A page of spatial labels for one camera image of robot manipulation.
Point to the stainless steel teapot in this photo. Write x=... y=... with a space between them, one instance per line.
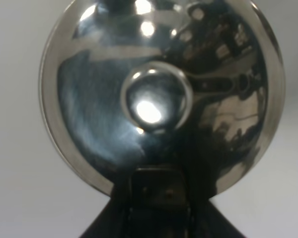
x=194 y=84

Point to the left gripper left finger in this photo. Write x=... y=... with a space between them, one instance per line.
x=114 y=219

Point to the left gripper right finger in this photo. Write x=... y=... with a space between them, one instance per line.
x=205 y=220

